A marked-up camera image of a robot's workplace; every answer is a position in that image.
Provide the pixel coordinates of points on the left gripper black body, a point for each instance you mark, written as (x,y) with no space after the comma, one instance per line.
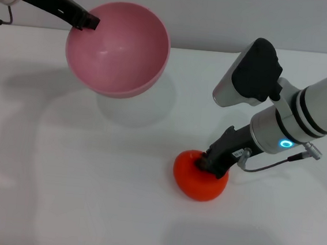
(53,3)

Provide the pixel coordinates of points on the pink plastic bowl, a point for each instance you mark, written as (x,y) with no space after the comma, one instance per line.
(118,54)

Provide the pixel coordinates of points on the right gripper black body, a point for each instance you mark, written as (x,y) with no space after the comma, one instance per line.
(230,149)

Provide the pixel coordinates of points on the orange toy fruit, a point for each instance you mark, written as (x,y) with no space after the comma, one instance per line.
(195,186)

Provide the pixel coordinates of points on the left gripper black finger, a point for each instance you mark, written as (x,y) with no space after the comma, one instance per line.
(89,21)

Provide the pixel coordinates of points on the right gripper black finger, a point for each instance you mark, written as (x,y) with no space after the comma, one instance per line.
(203,164)

